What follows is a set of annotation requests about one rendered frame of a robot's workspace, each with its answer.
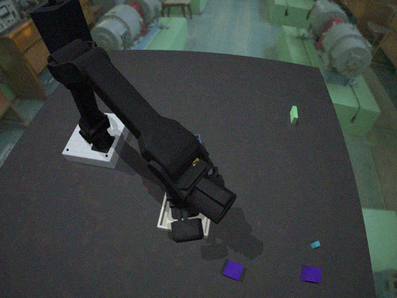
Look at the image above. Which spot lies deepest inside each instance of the small teal block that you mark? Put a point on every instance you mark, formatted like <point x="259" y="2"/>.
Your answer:
<point x="315" y="244"/>

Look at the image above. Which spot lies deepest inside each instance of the purple cube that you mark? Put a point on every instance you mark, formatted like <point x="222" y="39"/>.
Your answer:
<point x="311" y="274"/>
<point x="233" y="270"/>

